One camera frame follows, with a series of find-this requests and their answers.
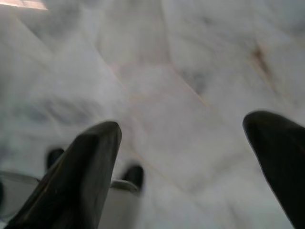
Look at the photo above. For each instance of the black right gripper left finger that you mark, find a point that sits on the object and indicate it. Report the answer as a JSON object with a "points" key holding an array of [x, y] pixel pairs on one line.
{"points": [[83, 171]]}

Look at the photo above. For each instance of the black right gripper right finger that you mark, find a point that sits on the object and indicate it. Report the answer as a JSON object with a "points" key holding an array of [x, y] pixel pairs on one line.
{"points": [[283, 152]]}

